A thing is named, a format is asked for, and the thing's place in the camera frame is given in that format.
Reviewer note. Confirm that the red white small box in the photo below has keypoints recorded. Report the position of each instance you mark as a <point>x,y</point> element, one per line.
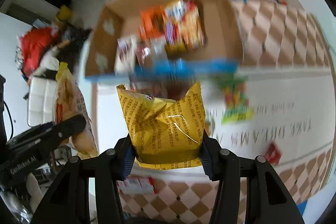
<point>137,185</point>

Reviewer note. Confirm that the yellow cracker snack packet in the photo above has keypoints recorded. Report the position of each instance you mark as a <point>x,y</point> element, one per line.
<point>69,102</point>

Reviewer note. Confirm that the small red snack packet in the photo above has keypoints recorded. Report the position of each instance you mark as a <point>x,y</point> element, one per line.
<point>273,154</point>

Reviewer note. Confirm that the checkered table mat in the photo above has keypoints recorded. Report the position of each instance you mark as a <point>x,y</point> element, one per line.
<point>289,81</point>

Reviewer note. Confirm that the white chair near left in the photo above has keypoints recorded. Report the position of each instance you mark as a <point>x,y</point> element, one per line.
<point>40,101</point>

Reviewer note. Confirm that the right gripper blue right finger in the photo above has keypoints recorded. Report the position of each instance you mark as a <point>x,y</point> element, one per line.
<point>208,156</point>

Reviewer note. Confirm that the cookie packet white blue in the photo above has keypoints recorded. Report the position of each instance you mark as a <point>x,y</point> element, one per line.
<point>151,51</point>

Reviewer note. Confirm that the red clothing pile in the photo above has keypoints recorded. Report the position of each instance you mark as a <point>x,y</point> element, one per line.
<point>34,44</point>

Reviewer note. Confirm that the orange snack packet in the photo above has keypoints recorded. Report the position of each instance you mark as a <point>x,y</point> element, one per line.
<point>152,23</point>

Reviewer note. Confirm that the chocolate biscuit white box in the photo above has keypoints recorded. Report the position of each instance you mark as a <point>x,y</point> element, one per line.
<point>126,54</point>

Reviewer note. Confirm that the green candy packet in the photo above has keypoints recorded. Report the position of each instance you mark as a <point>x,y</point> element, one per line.
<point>234,90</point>

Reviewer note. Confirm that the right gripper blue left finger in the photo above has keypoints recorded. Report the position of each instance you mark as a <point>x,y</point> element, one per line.
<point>128,155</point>

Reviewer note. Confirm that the open cardboard box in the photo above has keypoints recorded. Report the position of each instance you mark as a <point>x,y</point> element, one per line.
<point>222,49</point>

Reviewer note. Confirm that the yellow red noodle packet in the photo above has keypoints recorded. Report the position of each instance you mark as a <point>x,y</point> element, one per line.
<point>183,27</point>

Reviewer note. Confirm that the yellow printed snack packet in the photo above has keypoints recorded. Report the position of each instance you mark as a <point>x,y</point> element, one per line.
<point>166,134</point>

